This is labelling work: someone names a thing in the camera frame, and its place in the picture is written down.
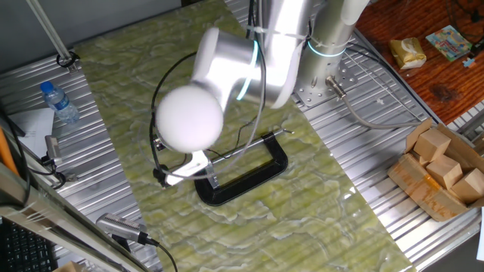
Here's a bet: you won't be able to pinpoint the grey cable with metal connector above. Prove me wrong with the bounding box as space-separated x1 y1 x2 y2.
324 75 423 130

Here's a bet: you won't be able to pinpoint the black desk cables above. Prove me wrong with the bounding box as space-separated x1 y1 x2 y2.
445 0 484 39

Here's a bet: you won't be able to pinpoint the white ribbed device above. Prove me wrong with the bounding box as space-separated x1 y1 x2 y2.
95 212 148 245

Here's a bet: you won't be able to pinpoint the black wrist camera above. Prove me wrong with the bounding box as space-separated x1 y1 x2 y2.
152 164 172 189

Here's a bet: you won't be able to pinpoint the large wooden block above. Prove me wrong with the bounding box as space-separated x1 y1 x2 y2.
52 260 90 272

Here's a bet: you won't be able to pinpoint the orange-brown object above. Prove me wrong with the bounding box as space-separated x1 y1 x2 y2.
386 117 484 223

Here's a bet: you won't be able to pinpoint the silver robot mounting plate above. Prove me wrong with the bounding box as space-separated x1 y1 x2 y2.
293 56 360 107

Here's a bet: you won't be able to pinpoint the clear water bottle blue label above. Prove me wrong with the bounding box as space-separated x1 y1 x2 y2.
39 80 81 125

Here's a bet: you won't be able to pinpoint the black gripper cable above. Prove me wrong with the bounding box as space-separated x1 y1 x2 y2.
245 0 268 110

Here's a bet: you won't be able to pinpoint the black cable loop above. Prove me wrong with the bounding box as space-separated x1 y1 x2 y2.
55 51 81 70

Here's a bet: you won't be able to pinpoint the light wooden cube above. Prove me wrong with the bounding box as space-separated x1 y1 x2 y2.
426 154 464 190
413 128 452 163
451 168 484 205

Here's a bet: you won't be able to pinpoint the yellow wrapped packet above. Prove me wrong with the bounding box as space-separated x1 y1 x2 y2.
388 36 427 70

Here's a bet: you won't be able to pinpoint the black device cable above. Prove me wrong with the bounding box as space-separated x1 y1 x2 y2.
138 232 179 272

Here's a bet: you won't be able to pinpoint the thin aluminium frame post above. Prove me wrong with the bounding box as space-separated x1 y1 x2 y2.
25 0 79 73

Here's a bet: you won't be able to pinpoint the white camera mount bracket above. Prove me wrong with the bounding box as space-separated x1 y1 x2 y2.
165 150 212 187

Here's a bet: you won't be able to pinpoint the black keyboard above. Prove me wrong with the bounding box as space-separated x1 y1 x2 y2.
0 217 60 272

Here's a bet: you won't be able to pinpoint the black background cables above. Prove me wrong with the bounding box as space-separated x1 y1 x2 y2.
0 107 32 207

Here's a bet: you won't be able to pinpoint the black camera cable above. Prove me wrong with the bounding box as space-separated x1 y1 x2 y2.
149 51 198 178

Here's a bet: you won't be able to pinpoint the orange cable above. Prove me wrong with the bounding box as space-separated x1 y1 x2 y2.
0 126 20 177

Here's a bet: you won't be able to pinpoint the aluminium frame profile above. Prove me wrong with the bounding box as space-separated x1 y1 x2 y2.
0 160 152 272

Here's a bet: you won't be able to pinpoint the white paper sheet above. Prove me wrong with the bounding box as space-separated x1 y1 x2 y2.
7 107 56 159

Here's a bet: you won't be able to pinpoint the green marble pattern mat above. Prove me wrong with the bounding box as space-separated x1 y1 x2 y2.
73 0 419 272

